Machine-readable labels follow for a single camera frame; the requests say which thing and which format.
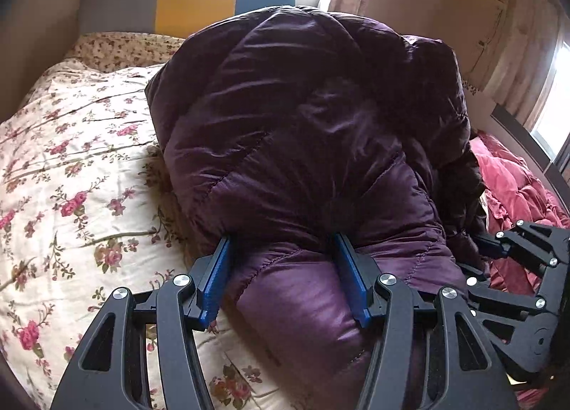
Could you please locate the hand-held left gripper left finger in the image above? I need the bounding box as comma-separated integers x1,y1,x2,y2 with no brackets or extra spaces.
49,235,234,410

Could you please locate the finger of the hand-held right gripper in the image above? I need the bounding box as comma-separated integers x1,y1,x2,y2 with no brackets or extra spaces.
472,220,570,277
456,264,557,326

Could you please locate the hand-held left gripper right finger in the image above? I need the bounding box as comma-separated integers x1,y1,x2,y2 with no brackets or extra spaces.
333,232,519,410

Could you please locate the purple puffer jacket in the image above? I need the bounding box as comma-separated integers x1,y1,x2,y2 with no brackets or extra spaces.
145,5,493,410

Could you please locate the red quilted blanket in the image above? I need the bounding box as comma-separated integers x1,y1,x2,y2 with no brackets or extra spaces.
463,129,570,295

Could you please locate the side window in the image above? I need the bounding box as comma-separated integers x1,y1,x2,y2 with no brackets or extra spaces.
530,40,570,161

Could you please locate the floral bed sheet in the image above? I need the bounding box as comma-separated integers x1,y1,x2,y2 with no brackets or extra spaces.
0,31,312,410

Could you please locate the cream cabinet door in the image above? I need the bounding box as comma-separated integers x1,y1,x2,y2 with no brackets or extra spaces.
445,0,522,94

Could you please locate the grey yellow blue headboard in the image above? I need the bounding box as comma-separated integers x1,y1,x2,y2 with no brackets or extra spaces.
78,0,297,37

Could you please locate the dark wooden bed frame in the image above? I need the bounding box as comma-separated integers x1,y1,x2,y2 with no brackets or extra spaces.
490,105,570,215

